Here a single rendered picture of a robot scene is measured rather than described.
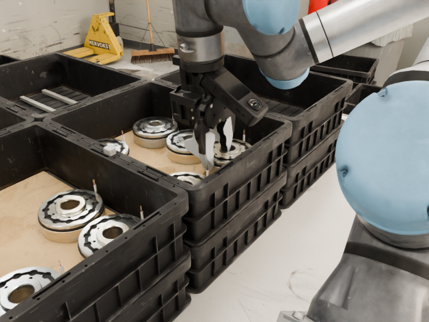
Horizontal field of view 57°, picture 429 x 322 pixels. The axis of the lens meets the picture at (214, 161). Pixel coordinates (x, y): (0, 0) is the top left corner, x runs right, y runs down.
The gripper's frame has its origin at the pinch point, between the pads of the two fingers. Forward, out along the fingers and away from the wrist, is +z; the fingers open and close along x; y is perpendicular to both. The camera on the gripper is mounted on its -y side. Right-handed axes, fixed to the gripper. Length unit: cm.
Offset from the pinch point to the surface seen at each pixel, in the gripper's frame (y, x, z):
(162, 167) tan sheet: 11.8, 4.0, 3.9
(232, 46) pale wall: 186, -257, 91
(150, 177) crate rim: -0.5, 17.1, -7.3
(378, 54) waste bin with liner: 37, -219, 59
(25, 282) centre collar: 1.5, 38.1, -3.3
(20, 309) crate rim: -7.9, 41.7, -10.0
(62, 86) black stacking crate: 69, -11, 6
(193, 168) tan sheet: 6.5, 0.5, 4.2
